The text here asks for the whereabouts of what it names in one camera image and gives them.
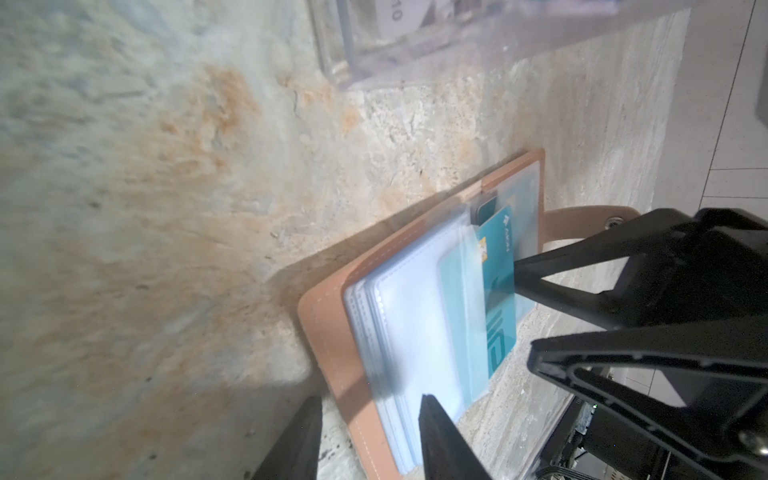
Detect teal VIP card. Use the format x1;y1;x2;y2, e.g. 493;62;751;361
477;206;517;376

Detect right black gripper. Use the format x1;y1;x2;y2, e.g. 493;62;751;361
514;208;767;479

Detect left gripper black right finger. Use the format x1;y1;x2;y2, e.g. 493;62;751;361
418;395;490;480

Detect brown leather card holder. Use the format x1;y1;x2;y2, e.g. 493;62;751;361
298;149;639;479

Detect clear acrylic card box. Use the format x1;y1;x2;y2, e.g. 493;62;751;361
309;0;694;90

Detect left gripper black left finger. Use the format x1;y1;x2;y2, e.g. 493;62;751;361
252;396;323;480

